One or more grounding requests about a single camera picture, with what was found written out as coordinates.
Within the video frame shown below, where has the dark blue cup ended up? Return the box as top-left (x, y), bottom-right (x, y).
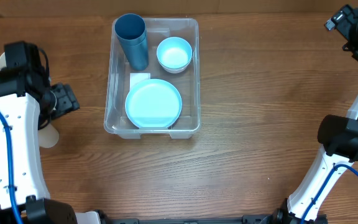
top-left (119, 36), bottom-right (149, 70)
top-left (114, 13), bottom-right (147, 46)

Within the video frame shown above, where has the grey bowl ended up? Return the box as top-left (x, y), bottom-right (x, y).
top-left (162, 65), bottom-right (186, 74)

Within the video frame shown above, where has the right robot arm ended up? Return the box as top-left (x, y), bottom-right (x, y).
top-left (262, 4), bottom-right (358, 223)

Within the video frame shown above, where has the light blue plate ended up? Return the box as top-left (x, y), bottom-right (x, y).
top-left (125, 79), bottom-right (183, 128)

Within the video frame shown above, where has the clear plastic storage bin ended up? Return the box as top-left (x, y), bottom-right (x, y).
top-left (104, 17), bottom-right (201, 139)

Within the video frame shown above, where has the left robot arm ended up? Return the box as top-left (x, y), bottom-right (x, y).
top-left (0, 41), bottom-right (109, 223)

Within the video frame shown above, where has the white label in bin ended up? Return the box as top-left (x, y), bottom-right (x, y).
top-left (129, 73), bottom-right (150, 89)

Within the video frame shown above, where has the dark blue cup front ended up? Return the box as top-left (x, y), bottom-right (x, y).
top-left (119, 36), bottom-right (149, 70)

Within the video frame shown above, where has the cream cup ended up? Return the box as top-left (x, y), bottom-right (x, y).
top-left (38, 124), bottom-right (60, 148)
top-left (0, 53), bottom-right (7, 70)

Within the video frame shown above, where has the right blue cable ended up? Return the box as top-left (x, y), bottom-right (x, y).
top-left (300, 163), bottom-right (358, 224)

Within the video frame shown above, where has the cream cup front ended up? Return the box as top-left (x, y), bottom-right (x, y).
top-left (38, 124), bottom-right (60, 148)

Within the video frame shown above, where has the light blue bowl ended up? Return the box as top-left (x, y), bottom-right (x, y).
top-left (156, 37), bottom-right (193, 68)

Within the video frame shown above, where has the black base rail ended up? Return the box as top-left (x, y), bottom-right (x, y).
top-left (103, 215), bottom-right (271, 224)

